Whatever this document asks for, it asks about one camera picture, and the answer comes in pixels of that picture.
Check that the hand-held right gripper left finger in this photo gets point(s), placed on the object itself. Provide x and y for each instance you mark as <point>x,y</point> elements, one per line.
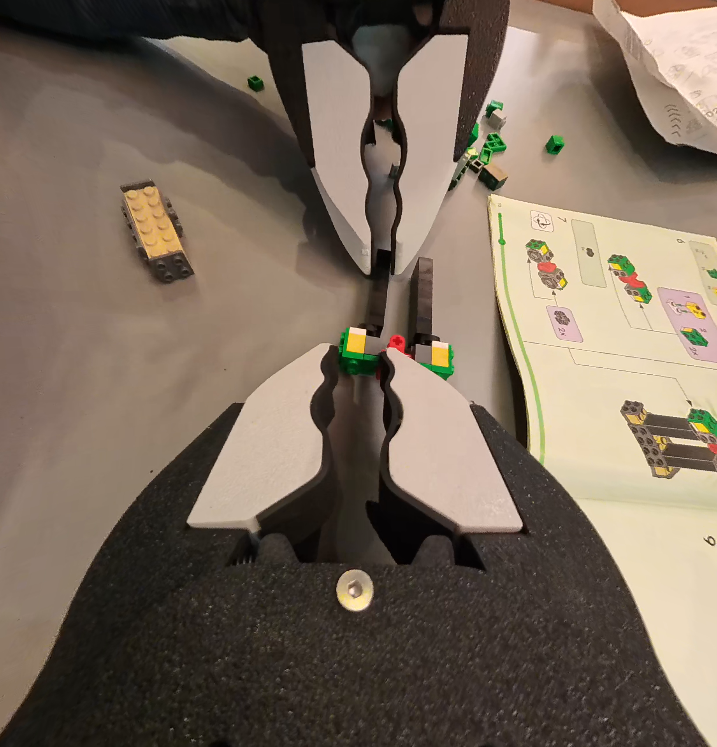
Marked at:
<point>259,461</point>

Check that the black beam green brick assembly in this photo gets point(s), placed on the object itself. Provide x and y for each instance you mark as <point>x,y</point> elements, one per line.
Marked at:
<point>422,292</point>

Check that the white printed paper bag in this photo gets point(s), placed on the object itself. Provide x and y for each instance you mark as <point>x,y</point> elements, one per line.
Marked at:
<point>668,58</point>

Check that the tan and grey brick base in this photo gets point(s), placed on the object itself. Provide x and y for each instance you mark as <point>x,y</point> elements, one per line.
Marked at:
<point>154,224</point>

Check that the dark cloth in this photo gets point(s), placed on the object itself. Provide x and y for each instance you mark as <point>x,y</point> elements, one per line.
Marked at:
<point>101,14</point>

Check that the small green brick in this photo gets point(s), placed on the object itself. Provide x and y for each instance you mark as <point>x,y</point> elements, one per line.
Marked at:
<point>255,83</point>
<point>555,143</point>

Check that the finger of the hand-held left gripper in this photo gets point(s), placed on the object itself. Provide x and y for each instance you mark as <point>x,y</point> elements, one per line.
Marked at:
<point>431,134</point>
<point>338,146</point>

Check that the green instruction booklet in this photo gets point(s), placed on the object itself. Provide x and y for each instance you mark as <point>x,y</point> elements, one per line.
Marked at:
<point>598,379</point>

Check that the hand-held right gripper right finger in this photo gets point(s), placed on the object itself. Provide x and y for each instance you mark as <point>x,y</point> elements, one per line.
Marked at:
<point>446,461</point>

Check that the pile of loose bricks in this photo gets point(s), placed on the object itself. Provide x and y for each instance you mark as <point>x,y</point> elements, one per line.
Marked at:
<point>494,175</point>

